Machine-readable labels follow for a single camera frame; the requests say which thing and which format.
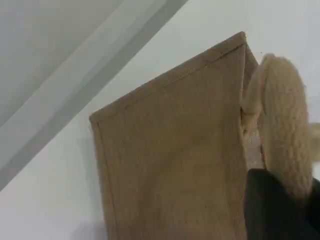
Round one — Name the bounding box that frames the brown jute tote bag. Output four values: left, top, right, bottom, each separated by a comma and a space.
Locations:
89, 31, 315, 240

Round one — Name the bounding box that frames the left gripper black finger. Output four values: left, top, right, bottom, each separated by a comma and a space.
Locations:
305, 177, 320, 233
244, 168, 320, 240

